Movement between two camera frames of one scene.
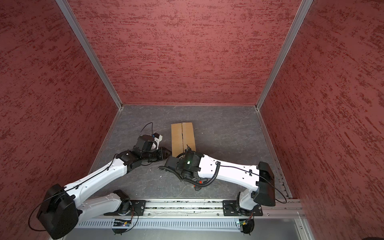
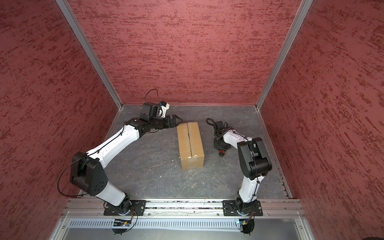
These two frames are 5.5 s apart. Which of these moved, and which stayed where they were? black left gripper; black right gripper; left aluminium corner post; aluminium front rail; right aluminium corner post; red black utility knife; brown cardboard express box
Moved: black left gripper; black right gripper; red black utility knife; brown cardboard express box
Stayed: right aluminium corner post; left aluminium corner post; aluminium front rail
